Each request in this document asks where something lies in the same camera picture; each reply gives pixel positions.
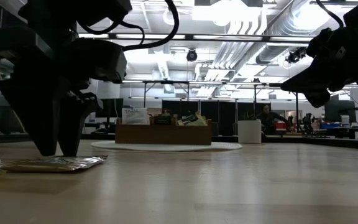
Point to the silver ventilation duct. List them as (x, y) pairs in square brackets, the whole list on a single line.
[(278, 51)]

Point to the white pot with succulent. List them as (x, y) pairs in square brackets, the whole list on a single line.
[(249, 132)]

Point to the black aluminium table frame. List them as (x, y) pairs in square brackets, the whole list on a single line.
[(322, 141)]

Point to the wooden tea organizer box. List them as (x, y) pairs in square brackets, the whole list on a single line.
[(163, 134)]

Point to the white round woven placemat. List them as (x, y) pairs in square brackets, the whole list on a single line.
[(228, 146)]

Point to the black overhead camera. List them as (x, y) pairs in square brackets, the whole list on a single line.
[(191, 55)]

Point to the black computer monitor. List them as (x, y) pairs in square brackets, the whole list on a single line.
[(113, 107), (339, 110)]

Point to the overhead light bar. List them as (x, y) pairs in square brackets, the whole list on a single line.
[(228, 38)]

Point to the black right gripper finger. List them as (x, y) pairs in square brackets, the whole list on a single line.
[(315, 81), (320, 99)]

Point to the person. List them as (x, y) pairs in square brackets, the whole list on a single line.
[(267, 119)]

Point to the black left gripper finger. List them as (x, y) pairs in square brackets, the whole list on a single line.
[(39, 118), (76, 124)]

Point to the white bucket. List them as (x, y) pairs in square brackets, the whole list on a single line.
[(345, 120)]

